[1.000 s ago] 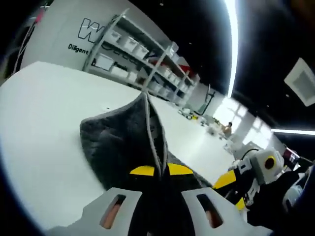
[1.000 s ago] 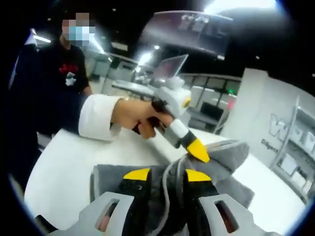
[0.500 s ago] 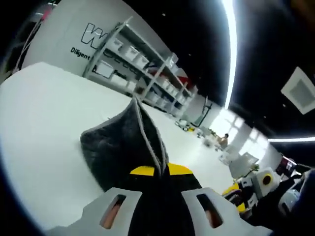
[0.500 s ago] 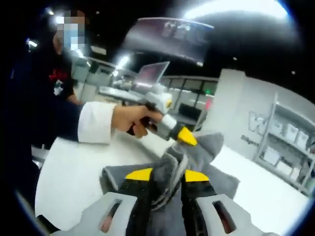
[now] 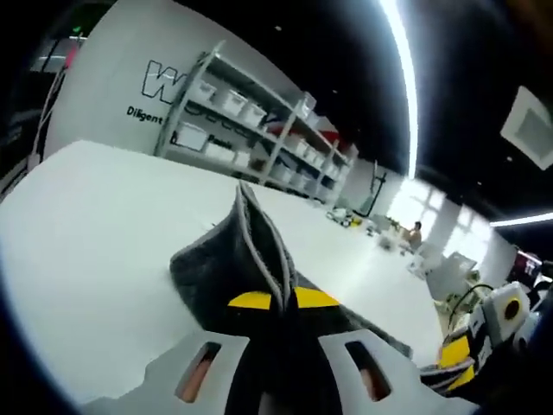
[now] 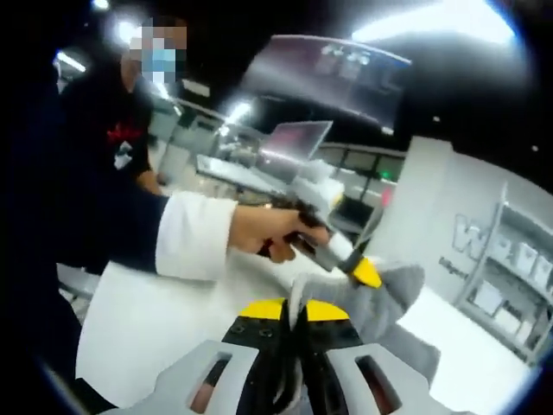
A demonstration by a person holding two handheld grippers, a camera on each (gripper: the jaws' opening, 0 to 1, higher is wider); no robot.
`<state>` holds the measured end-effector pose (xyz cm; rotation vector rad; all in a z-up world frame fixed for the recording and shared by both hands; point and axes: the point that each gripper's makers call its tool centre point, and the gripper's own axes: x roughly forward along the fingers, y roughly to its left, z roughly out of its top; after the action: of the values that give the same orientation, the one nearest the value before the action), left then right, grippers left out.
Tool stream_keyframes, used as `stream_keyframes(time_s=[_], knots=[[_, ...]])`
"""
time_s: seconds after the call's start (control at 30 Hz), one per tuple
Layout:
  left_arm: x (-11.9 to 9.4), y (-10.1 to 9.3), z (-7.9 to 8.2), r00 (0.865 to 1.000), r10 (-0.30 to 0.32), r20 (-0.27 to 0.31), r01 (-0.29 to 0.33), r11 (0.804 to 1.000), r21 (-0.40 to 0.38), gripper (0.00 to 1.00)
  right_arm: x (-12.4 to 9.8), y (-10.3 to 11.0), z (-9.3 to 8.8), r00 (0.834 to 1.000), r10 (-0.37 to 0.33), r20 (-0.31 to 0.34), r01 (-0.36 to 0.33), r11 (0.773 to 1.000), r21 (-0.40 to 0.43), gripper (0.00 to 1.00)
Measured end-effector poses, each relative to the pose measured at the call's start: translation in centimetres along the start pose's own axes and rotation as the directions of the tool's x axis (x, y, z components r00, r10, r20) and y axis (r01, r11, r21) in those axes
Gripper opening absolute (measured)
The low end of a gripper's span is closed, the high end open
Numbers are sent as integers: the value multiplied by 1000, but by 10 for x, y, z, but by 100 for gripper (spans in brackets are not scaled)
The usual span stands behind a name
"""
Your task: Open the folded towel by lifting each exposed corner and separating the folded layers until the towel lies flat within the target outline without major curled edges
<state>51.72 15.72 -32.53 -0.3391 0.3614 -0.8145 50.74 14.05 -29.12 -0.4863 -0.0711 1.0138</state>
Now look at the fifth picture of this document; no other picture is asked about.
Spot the grey towel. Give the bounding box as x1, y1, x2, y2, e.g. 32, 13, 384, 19
168, 180, 470, 390

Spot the short ceiling light strip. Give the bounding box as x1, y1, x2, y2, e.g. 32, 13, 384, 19
490, 210, 553, 228

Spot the pile of small tools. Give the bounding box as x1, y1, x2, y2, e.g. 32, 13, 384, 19
326, 206, 365, 230

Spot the black pole stand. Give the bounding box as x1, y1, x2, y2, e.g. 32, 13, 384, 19
368, 158, 389, 214

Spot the white ceiling air vent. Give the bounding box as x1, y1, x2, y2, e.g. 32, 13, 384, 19
499, 85, 553, 172

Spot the red container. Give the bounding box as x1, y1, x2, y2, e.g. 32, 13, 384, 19
317, 117, 341, 140

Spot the grey metal shelf rack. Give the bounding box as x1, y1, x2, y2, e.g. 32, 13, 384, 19
154, 40, 360, 205

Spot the long ceiling light strip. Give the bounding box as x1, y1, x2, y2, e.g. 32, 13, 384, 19
378, 0, 419, 178

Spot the row of white storage bins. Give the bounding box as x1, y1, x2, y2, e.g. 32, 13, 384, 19
175, 77, 346, 195

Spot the black cable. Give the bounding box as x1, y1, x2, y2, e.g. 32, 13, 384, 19
448, 283, 494, 335

